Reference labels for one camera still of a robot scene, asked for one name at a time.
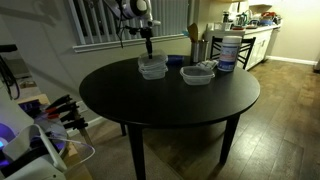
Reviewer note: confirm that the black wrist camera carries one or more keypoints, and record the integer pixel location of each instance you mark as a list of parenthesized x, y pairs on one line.
[(132, 30)]

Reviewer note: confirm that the light wooden robot table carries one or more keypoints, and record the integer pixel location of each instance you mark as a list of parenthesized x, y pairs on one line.
[(33, 99)]

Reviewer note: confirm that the black metal chair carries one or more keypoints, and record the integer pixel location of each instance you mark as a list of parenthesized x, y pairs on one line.
[(248, 50)]

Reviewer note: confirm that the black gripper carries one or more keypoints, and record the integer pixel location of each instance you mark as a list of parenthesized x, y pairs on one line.
[(146, 32)]

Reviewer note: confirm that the white window sill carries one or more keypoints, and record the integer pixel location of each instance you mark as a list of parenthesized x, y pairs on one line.
[(100, 46)]

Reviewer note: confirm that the clear plastic tub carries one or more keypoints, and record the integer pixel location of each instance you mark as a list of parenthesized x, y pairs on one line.
[(222, 26)]

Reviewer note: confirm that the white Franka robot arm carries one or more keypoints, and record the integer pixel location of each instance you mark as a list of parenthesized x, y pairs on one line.
[(136, 6)]

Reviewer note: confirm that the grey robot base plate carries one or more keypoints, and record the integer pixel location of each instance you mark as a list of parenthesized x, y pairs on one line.
[(56, 130)]

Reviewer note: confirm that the round black table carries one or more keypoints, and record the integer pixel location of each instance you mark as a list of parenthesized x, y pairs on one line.
[(173, 100)]

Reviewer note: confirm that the dark kettle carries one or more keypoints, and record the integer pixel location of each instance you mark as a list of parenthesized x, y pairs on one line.
[(241, 20)]

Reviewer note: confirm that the wooden spatula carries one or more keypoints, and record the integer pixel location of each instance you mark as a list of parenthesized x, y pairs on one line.
[(193, 31)]

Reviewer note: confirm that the blue bowl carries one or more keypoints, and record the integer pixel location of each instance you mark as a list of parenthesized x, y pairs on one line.
[(176, 60), (266, 22)]

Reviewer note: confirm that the white window blinds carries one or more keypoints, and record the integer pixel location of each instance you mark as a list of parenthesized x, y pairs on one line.
[(173, 16)]

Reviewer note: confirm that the red bowl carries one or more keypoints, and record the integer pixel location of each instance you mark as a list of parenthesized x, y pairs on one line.
[(268, 14)]

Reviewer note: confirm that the dark bottle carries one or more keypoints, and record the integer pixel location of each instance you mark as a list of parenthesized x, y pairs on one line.
[(226, 16)]

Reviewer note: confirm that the white kitchen counter cabinet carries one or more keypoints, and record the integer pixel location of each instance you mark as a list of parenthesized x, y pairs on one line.
[(260, 43)]

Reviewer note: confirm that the metal utensil cup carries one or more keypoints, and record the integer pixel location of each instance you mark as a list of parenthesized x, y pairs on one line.
[(199, 51)]

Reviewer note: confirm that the white wipes canister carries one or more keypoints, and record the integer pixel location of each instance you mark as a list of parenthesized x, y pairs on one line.
[(229, 55)]

